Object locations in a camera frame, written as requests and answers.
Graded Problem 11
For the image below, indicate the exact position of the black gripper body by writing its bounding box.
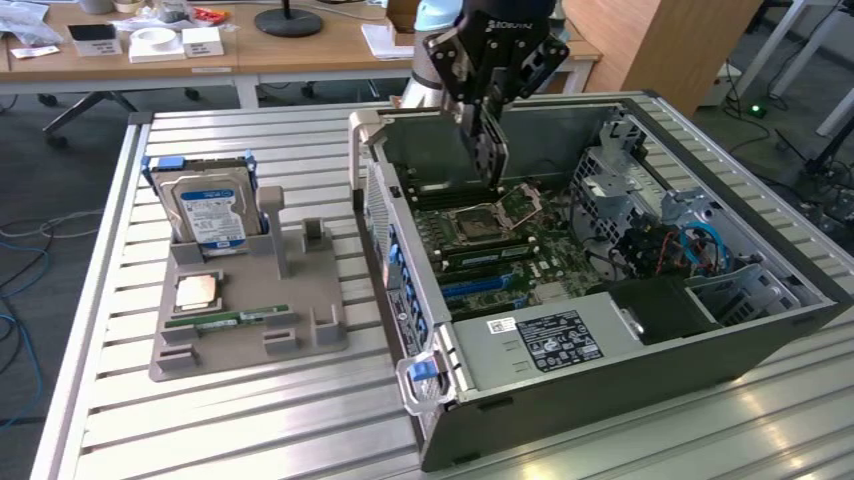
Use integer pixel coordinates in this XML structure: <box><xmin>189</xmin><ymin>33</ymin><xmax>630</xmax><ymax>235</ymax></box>
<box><xmin>459</xmin><ymin>0</ymin><xmax>559</xmax><ymax>101</ymax></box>

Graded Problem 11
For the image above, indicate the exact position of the black graphics card silver bracket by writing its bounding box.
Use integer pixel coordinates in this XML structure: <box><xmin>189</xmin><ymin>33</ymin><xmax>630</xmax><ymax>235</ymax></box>
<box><xmin>457</xmin><ymin>97</ymin><xmax>513</xmax><ymax>194</ymax></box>

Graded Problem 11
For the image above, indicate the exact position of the stack of white papers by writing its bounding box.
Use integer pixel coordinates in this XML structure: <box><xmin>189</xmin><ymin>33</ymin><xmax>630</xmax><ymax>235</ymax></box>
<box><xmin>359</xmin><ymin>22</ymin><xmax>416</xmax><ymax>62</ymax></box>

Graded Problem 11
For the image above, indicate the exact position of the brown cardboard box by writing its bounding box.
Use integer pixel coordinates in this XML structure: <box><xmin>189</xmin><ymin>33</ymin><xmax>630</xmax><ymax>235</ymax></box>
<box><xmin>384</xmin><ymin>0</ymin><xmax>420</xmax><ymax>35</ymax></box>

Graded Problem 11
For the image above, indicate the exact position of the wooden desk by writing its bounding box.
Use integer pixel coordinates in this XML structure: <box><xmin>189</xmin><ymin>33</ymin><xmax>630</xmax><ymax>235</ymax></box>
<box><xmin>236</xmin><ymin>0</ymin><xmax>606</xmax><ymax>109</ymax></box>
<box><xmin>0</xmin><ymin>0</ymin><xmax>240</xmax><ymax>97</ymax></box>

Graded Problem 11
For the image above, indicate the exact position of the wooden cabinet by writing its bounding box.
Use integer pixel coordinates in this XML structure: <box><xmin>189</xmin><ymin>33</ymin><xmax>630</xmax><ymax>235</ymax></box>
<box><xmin>566</xmin><ymin>0</ymin><xmax>766</xmax><ymax>117</ymax></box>

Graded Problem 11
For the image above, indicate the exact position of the black round lamp base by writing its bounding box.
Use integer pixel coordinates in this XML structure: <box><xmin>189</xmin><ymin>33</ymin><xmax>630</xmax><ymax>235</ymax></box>
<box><xmin>252</xmin><ymin>0</ymin><xmax>327</xmax><ymax>39</ymax></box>

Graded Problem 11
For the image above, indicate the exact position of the white floor box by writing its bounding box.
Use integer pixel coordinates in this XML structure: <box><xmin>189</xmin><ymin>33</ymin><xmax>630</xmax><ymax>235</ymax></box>
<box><xmin>696</xmin><ymin>62</ymin><xmax>746</xmax><ymax>115</ymax></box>

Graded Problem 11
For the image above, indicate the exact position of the metal socket cover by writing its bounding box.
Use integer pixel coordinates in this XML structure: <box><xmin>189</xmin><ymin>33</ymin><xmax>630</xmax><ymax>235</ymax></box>
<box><xmin>492</xmin><ymin>182</ymin><xmax>547</xmax><ymax>232</ymax></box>

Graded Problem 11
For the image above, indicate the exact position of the silver perforated drive cage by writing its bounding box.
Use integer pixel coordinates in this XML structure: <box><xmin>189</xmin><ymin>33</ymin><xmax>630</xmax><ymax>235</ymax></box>
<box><xmin>571</xmin><ymin>112</ymin><xmax>676</xmax><ymax>252</ymax></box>

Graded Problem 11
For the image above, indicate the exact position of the CPU socket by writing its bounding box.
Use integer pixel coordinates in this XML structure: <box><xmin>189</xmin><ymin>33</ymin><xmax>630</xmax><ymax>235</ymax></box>
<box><xmin>449</xmin><ymin>203</ymin><xmax>513</xmax><ymax>247</ymax></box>

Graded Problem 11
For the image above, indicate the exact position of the white labelled box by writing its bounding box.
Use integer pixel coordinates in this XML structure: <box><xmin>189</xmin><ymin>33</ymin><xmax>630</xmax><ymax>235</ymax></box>
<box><xmin>180</xmin><ymin>25</ymin><xmax>225</xmax><ymax>59</ymax></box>

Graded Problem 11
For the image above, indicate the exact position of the green RAM stick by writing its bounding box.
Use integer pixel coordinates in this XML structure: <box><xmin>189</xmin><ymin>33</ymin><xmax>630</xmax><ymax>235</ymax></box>
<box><xmin>163</xmin><ymin>304</ymin><xmax>293</xmax><ymax>331</ymax></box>
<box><xmin>436</xmin><ymin>242</ymin><xmax>539</xmax><ymax>272</ymax></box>

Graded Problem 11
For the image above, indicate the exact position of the green motherboard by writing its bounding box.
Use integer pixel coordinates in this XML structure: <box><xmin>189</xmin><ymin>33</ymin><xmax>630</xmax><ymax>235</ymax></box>
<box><xmin>392</xmin><ymin>164</ymin><xmax>626</xmax><ymax>322</ymax></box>

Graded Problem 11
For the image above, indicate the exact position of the white flat box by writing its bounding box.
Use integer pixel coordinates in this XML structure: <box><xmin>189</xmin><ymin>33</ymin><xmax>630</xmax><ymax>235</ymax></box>
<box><xmin>128</xmin><ymin>39</ymin><xmax>187</xmax><ymax>65</ymax></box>

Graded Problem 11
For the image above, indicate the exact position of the white tape roll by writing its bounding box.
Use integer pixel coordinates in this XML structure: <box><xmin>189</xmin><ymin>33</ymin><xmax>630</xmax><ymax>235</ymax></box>
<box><xmin>131</xmin><ymin>27</ymin><xmax>176</xmax><ymax>52</ymax></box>

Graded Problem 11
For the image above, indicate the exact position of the blue expansion slot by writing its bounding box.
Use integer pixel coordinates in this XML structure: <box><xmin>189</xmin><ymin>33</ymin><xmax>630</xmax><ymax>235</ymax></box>
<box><xmin>439</xmin><ymin>276</ymin><xmax>512</xmax><ymax>300</ymax></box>

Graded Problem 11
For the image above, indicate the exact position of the silver hard disk blue carrier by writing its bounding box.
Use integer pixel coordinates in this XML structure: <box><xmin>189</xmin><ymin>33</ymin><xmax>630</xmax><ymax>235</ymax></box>
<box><xmin>139</xmin><ymin>148</ymin><xmax>263</xmax><ymax>260</ymax></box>

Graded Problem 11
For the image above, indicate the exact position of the black-topped white box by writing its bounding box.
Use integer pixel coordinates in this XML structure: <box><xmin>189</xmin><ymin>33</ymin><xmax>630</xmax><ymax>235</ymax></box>
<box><xmin>65</xmin><ymin>23</ymin><xmax>124</xmax><ymax>58</ymax></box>

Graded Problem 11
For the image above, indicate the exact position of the grey parts rack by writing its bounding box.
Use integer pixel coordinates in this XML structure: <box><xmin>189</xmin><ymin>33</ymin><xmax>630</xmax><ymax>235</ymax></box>
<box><xmin>145</xmin><ymin>185</ymin><xmax>349</xmax><ymax>385</ymax></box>

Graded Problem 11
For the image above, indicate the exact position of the silver disk bay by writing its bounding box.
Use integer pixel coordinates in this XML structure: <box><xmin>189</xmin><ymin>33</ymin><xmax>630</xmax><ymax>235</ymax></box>
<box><xmin>683</xmin><ymin>263</ymin><xmax>803</xmax><ymax>330</ymax></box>

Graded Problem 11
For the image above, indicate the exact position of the grey power supply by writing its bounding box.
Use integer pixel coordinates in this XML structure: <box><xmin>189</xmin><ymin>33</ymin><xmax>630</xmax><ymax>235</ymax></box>
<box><xmin>451</xmin><ymin>292</ymin><xmax>643</xmax><ymax>395</ymax></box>

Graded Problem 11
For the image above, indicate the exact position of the copper-toned CPU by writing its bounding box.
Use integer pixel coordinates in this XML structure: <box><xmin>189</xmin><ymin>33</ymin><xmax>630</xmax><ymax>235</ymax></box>
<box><xmin>172</xmin><ymin>274</ymin><xmax>220</xmax><ymax>311</ymax></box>

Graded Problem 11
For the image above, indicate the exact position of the white card with red print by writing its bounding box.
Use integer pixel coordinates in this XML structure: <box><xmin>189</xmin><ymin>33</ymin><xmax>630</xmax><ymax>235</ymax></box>
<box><xmin>8</xmin><ymin>44</ymin><xmax>61</xmax><ymax>60</ymax></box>

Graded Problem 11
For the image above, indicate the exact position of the clear plastic bag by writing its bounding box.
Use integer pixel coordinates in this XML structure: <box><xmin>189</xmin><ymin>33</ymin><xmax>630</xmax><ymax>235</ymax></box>
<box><xmin>0</xmin><ymin>2</ymin><xmax>66</xmax><ymax>47</ymax></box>

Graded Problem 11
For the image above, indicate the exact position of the dark grey open PC case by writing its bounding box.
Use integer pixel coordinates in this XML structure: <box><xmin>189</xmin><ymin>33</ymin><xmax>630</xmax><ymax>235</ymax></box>
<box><xmin>347</xmin><ymin>97</ymin><xmax>840</xmax><ymax>474</ymax></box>

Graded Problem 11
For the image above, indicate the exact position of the light blue wire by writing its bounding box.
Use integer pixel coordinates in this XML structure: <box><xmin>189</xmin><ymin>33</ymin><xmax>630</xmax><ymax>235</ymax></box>
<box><xmin>684</xmin><ymin>218</ymin><xmax>730</xmax><ymax>275</ymax></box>

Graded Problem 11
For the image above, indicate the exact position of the clear handle with blue tab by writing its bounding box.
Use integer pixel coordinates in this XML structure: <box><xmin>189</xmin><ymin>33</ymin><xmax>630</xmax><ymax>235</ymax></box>
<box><xmin>395</xmin><ymin>348</ymin><xmax>457</xmax><ymax>417</ymax></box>

